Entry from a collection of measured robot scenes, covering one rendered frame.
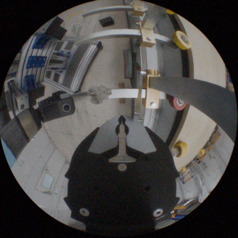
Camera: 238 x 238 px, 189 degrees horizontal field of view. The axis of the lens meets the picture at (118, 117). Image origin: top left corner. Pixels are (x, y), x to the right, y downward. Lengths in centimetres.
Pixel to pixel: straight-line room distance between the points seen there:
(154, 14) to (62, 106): 36
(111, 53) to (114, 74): 34
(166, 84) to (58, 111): 26
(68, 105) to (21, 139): 15
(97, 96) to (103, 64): 95
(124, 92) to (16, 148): 33
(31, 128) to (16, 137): 5
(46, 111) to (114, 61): 105
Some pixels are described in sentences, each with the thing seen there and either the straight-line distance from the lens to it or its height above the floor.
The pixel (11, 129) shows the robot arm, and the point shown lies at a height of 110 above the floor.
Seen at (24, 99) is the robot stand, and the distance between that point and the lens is 58.
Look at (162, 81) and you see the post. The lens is 17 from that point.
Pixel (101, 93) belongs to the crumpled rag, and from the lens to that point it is 24.
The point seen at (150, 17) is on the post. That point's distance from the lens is 30.
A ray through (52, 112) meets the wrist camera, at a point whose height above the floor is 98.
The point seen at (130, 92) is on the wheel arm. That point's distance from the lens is 24.
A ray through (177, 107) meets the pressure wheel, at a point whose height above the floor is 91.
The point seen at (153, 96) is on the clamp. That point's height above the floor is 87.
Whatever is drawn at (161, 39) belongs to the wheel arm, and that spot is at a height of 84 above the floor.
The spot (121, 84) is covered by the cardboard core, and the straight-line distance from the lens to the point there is 102.
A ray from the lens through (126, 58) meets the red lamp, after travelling 42.
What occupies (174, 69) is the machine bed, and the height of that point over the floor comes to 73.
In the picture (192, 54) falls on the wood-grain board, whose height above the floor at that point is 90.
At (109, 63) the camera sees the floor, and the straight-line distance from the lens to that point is 114.
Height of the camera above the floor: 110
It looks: 61 degrees down
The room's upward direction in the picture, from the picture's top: 176 degrees counter-clockwise
